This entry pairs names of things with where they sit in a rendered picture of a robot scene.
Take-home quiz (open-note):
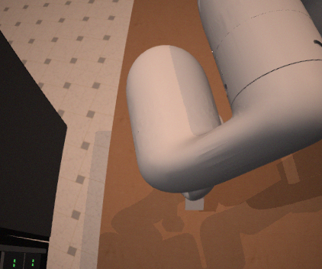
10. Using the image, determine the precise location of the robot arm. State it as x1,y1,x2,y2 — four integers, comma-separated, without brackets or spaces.
126,0,322,210

